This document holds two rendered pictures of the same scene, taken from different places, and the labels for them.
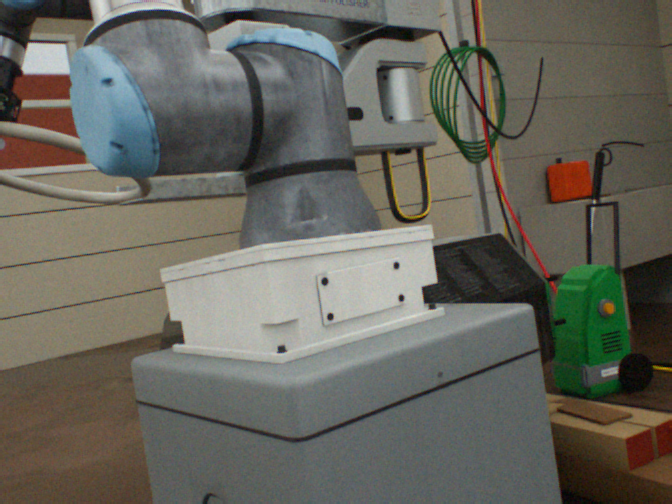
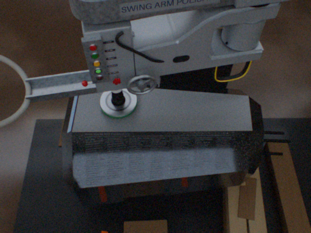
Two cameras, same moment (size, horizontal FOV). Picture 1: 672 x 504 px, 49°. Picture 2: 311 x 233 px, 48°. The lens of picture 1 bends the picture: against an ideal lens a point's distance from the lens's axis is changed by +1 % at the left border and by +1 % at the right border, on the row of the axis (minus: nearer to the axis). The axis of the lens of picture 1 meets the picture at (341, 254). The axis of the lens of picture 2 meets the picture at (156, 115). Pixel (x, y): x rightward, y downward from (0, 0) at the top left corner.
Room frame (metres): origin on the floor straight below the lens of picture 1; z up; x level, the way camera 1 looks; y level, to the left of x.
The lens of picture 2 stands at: (1.37, -0.62, 2.60)
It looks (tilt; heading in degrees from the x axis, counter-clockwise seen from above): 58 degrees down; 33
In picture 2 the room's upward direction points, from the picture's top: straight up
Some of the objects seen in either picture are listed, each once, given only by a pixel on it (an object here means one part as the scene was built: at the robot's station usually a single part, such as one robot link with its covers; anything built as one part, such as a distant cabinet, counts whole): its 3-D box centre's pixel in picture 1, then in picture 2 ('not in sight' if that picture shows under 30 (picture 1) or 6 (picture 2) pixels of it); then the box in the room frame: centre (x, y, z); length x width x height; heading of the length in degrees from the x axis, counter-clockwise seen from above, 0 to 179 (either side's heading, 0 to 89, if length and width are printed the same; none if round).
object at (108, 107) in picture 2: not in sight; (118, 101); (2.21, 0.19, 0.91); 0.21 x 0.21 x 0.01
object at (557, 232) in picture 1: (621, 254); not in sight; (5.12, -1.93, 0.43); 1.30 x 0.62 x 0.86; 128
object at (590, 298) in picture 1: (587, 298); not in sight; (3.45, -1.12, 0.43); 0.35 x 0.35 x 0.87; 18
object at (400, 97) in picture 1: (395, 100); (243, 24); (2.68, -0.28, 1.38); 0.19 x 0.19 x 0.20
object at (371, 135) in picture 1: (348, 111); (190, 39); (2.48, -0.10, 1.34); 0.74 x 0.23 x 0.49; 135
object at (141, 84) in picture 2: not in sight; (140, 79); (2.21, 0.02, 1.23); 0.15 x 0.10 x 0.15; 135
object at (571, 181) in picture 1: (574, 179); not in sight; (5.21, -1.71, 1.00); 0.50 x 0.22 x 0.33; 128
